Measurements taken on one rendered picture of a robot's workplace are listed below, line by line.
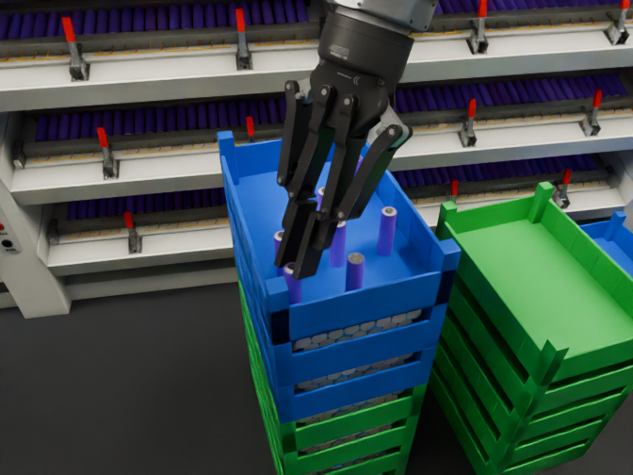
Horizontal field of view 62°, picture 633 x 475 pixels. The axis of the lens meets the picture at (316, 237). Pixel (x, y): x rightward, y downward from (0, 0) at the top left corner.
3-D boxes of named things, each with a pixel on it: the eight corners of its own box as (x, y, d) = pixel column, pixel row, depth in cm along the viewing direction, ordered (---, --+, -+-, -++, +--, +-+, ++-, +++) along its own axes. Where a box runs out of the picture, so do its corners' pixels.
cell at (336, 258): (346, 266, 62) (348, 223, 57) (332, 269, 61) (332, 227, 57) (341, 255, 63) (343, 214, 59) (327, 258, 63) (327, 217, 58)
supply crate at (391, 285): (449, 302, 58) (462, 250, 53) (271, 347, 54) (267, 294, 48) (355, 157, 79) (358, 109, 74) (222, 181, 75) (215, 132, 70)
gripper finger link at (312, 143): (333, 89, 44) (321, 82, 45) (289, 204, 49) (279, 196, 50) (359, 92, 47) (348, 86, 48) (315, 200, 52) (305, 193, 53)
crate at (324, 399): (429, 383, 69) (438, 346, 63) (279, 425, 64) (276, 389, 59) (350, 236, 90) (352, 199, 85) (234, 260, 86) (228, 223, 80)
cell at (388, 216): (394, 254, 63) (399, 213, 59) (380, 257, 63) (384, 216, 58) (388, 244, 64) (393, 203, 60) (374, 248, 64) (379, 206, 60)
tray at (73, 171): (334, 176, 106) (340, 129, 94) (20, 205, 99) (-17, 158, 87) (319, 105, 117) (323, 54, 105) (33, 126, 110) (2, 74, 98)
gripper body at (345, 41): (306, 0, 42) (277, 111, 46) (391, 26, 38) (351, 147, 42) (358, 17, 48) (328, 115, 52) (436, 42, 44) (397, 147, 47)
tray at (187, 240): (332, 246, 119) (337, 212, 107) (54, 276, 112) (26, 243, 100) (319, 175, 130) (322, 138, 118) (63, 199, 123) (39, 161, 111)
